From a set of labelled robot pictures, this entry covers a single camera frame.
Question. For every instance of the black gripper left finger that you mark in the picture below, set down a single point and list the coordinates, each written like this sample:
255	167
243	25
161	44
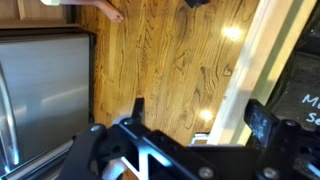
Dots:
140	156

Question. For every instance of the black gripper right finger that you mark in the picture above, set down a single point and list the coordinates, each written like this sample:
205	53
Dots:
263	126

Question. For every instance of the light wood spice drawer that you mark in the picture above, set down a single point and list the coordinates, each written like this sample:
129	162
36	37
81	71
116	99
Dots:
253	66

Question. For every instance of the mustard seeds spice jar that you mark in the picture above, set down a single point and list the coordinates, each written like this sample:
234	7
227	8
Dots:
300	86

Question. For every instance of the stainless steel fridge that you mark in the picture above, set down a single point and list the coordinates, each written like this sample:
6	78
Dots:
50	90

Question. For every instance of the person's bare foot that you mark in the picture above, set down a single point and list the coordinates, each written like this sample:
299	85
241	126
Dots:
111	11

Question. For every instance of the brown wooden cabinet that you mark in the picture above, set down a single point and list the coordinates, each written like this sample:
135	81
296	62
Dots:
36	13

